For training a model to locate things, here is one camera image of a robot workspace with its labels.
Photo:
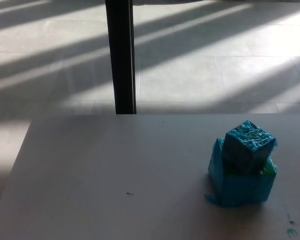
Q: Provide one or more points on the small blue taped cube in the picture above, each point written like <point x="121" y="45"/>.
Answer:
<point x="245" y="147"/>

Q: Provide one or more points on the large blue taped cube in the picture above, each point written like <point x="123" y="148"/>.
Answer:
<point x="240" y="186"/>

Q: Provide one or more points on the black vertical post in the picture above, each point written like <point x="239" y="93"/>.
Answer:
<point x="121" y="57"/>

